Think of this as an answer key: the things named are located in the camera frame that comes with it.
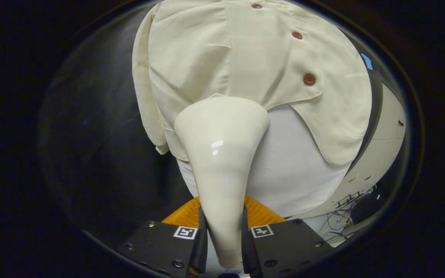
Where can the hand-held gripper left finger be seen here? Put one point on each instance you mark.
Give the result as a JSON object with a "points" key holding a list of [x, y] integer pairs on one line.
{"points": [[160, 247]]}

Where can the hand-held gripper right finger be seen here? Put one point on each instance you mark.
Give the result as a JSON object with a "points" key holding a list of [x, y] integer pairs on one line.
{"points": [[288, 247]]}

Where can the cream button shirt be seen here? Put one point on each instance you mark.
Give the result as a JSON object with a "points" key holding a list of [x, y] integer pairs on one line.
{"points": [[191, 61]]}

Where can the small black box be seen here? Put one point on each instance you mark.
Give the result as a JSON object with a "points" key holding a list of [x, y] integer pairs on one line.
{"points": [[366, 206]]}

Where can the white cabinet with grey top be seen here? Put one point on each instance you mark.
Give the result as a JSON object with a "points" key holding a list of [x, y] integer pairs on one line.
{"points": [[384, 146]]}

